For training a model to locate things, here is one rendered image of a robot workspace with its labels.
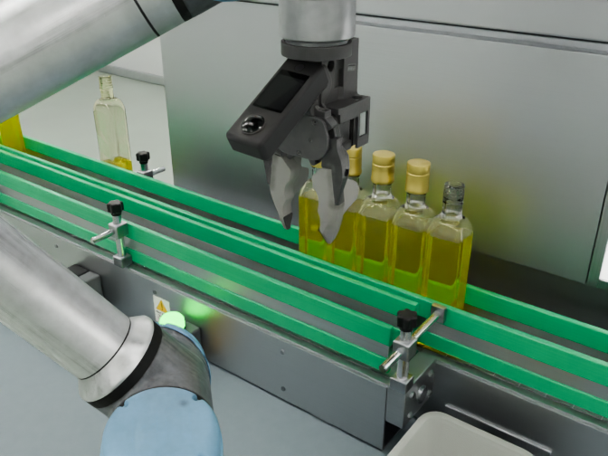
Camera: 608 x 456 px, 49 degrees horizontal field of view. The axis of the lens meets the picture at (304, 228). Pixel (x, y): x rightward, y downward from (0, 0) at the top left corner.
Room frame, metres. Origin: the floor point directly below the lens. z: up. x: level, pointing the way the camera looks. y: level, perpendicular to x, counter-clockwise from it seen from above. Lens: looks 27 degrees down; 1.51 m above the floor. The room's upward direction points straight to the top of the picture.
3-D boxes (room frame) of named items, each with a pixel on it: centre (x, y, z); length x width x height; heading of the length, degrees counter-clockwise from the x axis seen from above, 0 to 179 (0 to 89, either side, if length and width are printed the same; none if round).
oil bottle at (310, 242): (1.01, -0.03, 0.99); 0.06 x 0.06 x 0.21; 54
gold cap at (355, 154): (0.97, -0.07, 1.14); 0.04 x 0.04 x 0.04
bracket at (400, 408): (0.78, -0.16, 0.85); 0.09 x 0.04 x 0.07; 143
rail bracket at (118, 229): (1.08, 0.36, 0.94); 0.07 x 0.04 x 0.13; 143
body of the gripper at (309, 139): (0.68, -0.02, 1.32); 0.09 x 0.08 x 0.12; 143
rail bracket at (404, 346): (0.76, -0.15, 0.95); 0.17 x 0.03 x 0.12; 143
